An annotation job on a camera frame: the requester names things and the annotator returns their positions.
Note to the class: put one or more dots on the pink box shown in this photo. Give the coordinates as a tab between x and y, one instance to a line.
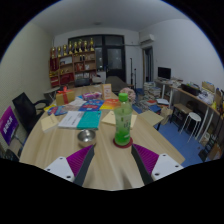
91	96

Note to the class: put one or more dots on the purple sign board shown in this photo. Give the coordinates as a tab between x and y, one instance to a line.
8	125

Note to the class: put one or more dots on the black office chair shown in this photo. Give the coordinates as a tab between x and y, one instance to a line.
26	110

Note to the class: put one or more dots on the small cream notebook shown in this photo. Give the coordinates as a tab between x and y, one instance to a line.
49	123

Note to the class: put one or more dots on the black computer monitor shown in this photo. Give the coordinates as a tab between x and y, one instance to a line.
164	72

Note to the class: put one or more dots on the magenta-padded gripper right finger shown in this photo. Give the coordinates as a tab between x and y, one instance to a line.
146	158

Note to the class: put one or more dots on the white round stool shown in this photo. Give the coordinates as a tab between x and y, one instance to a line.
192	117

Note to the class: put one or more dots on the white booklet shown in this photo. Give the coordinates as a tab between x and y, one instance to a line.
70	119

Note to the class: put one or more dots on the large cream notebook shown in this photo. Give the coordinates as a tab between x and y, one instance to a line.
108	119

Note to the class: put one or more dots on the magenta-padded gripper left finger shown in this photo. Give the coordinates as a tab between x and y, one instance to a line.
77	159

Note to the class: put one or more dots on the yellow gift box red ribbon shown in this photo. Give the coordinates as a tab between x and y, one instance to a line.
65	97

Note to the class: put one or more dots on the teal book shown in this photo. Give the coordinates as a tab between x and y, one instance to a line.
89	120

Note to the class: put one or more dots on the flat round red coaster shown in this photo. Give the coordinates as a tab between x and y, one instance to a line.
116	145

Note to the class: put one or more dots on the dark glass door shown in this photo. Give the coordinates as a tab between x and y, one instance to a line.
113	56

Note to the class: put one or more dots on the white wall air conditioner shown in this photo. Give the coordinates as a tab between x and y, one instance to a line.
147	38

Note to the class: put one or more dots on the wooden shelf unit with trophies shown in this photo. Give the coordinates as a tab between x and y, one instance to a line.
71	66

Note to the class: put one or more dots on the wooden side desk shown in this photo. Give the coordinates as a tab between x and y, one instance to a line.
196	98

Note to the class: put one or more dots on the tall brown carton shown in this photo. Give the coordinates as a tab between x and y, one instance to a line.
106	91

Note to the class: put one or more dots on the green tea bottle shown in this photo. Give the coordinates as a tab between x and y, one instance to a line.
123	126

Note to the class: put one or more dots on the small steel cup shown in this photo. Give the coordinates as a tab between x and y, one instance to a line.
86	137

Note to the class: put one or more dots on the blue colourful book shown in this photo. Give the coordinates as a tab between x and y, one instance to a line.
90	105

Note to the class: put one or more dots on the orange book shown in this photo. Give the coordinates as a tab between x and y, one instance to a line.
109	104

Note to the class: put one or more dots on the black bag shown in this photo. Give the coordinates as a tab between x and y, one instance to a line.
10	155

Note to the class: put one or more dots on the pink flower bouquet in vase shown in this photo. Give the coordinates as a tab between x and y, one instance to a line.
128	94

